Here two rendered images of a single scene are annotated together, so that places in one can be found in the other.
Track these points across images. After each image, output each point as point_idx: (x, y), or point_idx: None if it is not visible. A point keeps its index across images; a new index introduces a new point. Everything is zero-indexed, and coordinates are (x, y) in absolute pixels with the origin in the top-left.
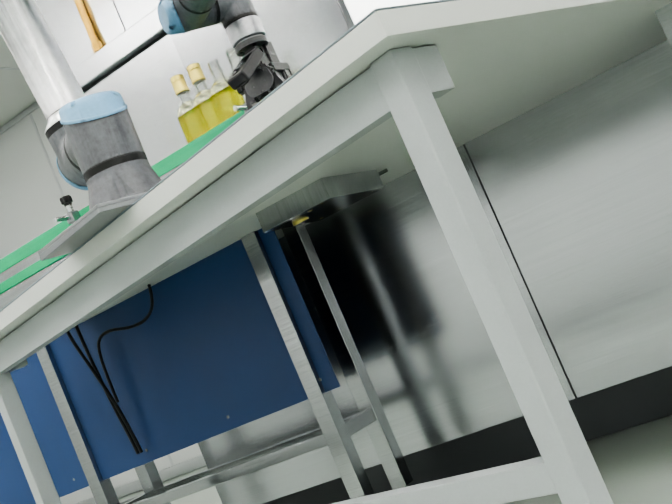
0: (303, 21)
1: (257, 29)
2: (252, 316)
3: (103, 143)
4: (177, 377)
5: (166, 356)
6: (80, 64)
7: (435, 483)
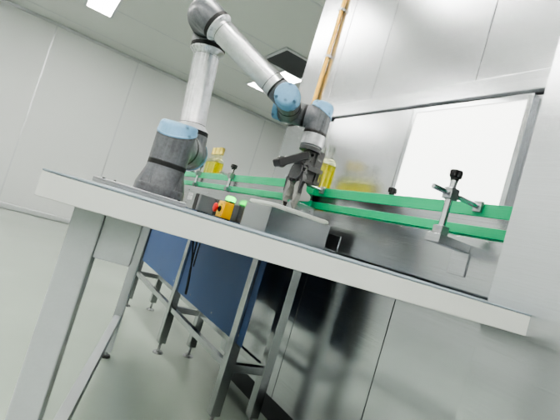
0: (380, 155)
1: (314, 142)
2: (242, 279)
3: (158, 148)
4: (212, 277)
5: (215, 264)
6: None
7: None
